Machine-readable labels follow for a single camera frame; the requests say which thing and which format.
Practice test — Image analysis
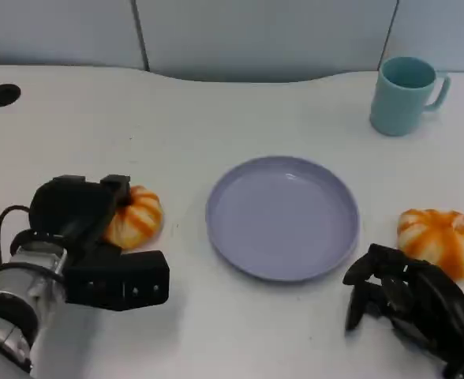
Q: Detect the lilac plate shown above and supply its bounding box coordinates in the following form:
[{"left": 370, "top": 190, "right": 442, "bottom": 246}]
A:
[{"left": 205, "top": 156, "right": 361, "bottom": 283}]

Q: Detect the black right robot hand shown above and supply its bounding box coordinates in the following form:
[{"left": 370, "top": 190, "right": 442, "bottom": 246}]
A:
[{"left": 342, "top": 243, "right": 464, "bottom": 379}]

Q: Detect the black table cable hole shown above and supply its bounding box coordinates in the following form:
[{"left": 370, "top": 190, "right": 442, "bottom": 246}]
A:
[{"left": 0, "top": 83, "right": 21, "bottom": 107}]

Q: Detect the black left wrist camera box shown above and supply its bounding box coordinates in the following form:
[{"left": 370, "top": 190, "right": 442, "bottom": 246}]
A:
[{"left": 64, "top": 250, "right": 170, "bottom": 313}]

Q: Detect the grey partition panel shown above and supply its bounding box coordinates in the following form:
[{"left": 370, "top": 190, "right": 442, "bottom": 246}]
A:
[
  {"left": 131, "top": 0, "right": 399, "bottom": 84},
  {"left": 384, "top": 0, "right": 464, "bottom": 74},
  {"left": 0, "top": 0, "right": 149, "bottom": 71}
]

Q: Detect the pale green mug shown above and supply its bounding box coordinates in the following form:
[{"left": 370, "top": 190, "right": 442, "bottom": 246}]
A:
[{"left": 369, "top": 55, "right": 452, "bottom": 137}]

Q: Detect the orange and white bread roll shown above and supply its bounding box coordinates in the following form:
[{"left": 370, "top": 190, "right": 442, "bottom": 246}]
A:
[
  {"left": 396, "top": 208, "right": 464, "bottom": 282},
  {"left": 101, "top": 185, "right": 165, "bottom": 250}
]

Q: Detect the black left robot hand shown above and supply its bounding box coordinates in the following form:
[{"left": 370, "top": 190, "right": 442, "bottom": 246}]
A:
[{"left": 13, "top": 174, "right": 133, "bottom": 272}]

